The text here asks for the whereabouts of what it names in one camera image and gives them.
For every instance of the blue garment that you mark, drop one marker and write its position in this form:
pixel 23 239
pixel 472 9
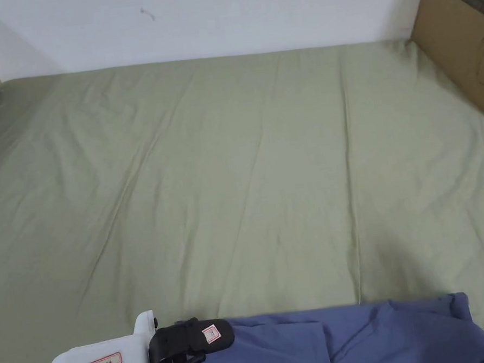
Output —
pixel 330 346

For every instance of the bed with pale green sheet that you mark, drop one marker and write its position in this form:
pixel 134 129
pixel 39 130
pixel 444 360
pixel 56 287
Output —
pixel 223 170

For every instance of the brown cardboard carton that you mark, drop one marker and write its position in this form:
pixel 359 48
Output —
pixel 465 33

